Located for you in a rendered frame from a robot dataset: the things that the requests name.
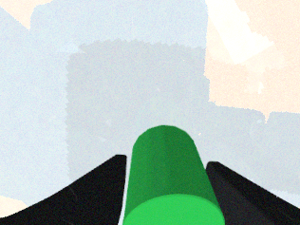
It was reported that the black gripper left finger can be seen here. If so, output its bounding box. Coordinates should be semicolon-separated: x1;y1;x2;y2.
0;154;127;225

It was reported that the green marker cap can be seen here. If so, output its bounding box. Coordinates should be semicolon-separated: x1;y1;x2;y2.
122;124;226;225

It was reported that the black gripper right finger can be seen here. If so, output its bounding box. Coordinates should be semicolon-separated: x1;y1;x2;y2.
205;161;300;225

